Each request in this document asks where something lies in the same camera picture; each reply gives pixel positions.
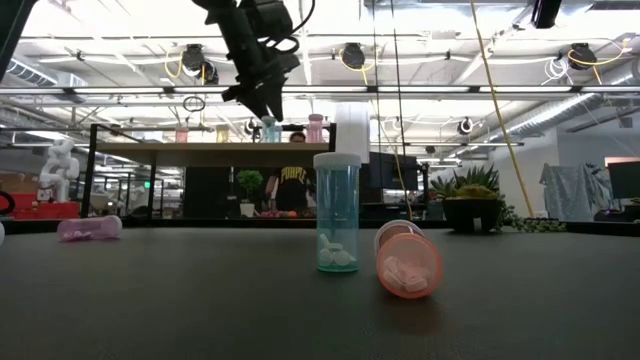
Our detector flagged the small tree white pot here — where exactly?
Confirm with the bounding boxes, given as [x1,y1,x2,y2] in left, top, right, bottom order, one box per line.
[235,169,265,219]

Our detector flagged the black hanging ring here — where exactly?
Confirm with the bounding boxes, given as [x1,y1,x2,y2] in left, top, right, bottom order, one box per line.
[182,95,207,114]

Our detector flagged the wooden shelf black metal legs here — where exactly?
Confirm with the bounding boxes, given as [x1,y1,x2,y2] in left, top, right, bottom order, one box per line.
[82,123,337,232]

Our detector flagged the black computer monitor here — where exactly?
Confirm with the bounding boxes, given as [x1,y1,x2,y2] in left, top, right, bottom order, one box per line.
[607,160,640,200]
[368,152,420,192]

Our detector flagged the orange power cable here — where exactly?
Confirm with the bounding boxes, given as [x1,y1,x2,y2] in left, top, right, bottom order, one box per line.
[468,0,536,219]

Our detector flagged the succulent plant black pot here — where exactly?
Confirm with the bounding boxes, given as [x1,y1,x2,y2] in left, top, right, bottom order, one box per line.
[428,164,569,235]

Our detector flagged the pink pill bottle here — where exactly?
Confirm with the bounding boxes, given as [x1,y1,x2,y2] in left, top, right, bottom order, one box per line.
[306,113,325,145]
[56,214,124,243]

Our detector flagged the grey cloth cover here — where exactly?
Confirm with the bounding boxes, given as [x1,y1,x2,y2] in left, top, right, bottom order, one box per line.
[538,162,609,222]

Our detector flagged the black hanging cable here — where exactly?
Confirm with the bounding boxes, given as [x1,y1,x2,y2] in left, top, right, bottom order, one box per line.
[389,0,415,221]
[370,0,385,221]

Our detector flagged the red storage bins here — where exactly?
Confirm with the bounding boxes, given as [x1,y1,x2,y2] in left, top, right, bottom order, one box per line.
[9,199,81,221]

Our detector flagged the person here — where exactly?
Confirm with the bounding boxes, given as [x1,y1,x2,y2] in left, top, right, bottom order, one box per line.
[264,131,317,214]

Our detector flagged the small white-capped vial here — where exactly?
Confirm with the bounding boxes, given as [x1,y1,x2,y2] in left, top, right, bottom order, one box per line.
[260,115,278,145]

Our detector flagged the black cabinet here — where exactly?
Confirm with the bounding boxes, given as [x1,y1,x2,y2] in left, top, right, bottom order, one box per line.
[183,166,232,220]

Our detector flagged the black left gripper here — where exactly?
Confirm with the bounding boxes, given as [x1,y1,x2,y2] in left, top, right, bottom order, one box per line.
[221,0,302,124]

